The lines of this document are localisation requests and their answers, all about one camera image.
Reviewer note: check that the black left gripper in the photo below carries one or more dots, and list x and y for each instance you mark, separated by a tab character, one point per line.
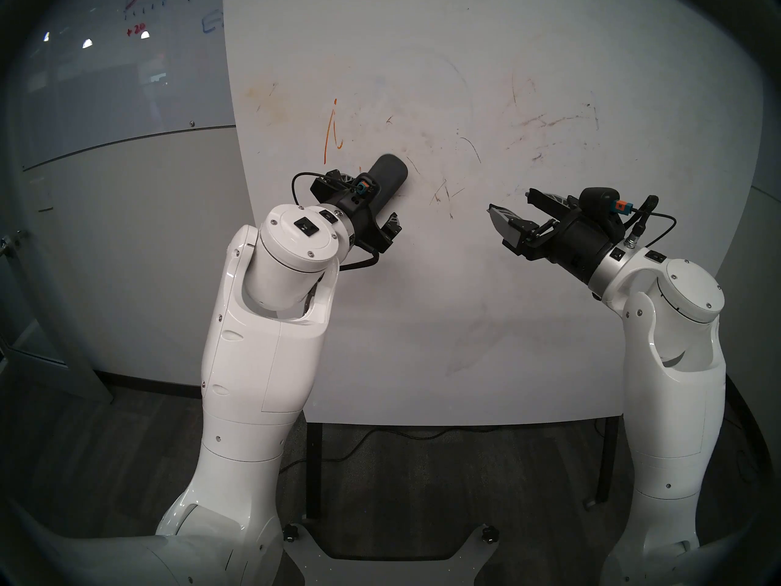
360	221

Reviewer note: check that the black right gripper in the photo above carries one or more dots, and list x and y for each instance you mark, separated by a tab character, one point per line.
570	243

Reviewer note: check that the dark grey whiteboard eraser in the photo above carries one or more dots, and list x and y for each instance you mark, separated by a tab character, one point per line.
390	173

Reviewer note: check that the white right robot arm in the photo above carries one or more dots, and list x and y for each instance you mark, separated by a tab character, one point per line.
671	377

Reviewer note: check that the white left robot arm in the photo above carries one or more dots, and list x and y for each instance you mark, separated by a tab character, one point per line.
256	359

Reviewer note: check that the white freestanding whiteboard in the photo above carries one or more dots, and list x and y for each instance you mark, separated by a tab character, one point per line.
488	316

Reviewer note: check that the black stand adjustment knob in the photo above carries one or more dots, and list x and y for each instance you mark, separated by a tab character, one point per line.
290	534
490	535

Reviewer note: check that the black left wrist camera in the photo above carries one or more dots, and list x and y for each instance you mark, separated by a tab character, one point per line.
366	185

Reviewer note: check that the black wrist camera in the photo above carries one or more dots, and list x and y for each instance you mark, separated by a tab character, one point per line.
598	199
366	185

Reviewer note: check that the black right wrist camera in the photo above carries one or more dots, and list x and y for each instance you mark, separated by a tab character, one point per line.
598	199

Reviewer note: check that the black whiteboard stand post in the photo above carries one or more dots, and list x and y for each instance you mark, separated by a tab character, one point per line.
313	475
608	463

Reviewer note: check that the wall-mounted glass whiteboard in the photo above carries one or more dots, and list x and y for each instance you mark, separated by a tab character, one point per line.
122	78

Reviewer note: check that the grey stand base plate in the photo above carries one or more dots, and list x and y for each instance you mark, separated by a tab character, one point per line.
390	569

